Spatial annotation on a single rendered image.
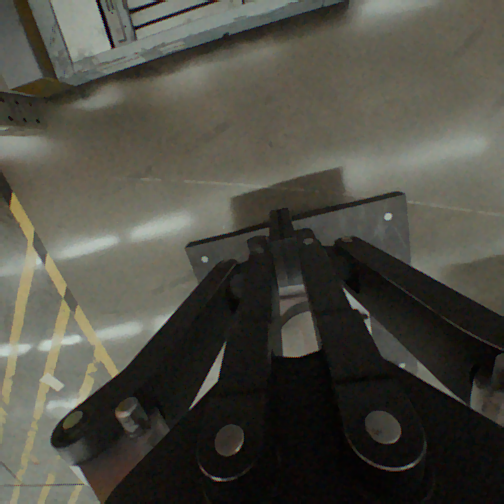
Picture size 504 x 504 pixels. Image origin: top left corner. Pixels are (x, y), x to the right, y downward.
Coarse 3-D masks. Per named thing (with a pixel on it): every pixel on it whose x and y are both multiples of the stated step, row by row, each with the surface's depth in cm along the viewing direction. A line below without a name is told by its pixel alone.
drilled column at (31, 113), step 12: (0, 96) 70; (12, 96) 74; (24, 96) 77; (0, 108) 70; (12, 108) 73; (24, 108) 77; (36, 108) 81; (0, 120) 69; (12, 120) 75; (24, 120) 78; (36, 120) 82; (0, 132) 74; (12, 132) 77; (24, 132) 80; (36, 132) 84
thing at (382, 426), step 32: (320, 256) 12; (320, 288) 9; (320, 320) 7; (352, 320) 7; (352, 352) 6; (352, 384) 5; (384, 384) 5; (352, 416) 4; (384, 416) 4; (416, 416) 4; (352, 448) 4; (384, 448) 4; (416, 448) 4; (384, 480) 4; (416, 480) 4
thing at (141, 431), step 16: (128, 400) 7; (128, 416) 6; (144, 416) 7; (160, 416) 7; (128, 432) 7; (144, 432) 7; (160, 432) 7; (112, 448) 6; (128, 448) 6; (144, 448) 6; (80, 464) 6; (96, 464) 6; (112, 464) 6; (128, 464) 6; (96, 480) 6; (112, 480) 6; (96, 496) 5
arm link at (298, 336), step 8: (304, 312) 55; (288, 320) 56; (296, 320) 54; (304, 320) 52; (288, 328) 51; (296, 328) 50; (304, 328) 50; (312, 328) 49; (288, 336) 49; (296, 336) 48; (304, 336) 48; (312, 336) 47; (288, 344) 47; (296, 344) 46; (304, 344) 46; (312, 344) 45; (288, 352) 45; (296, 352) 45; (304, 352) 44
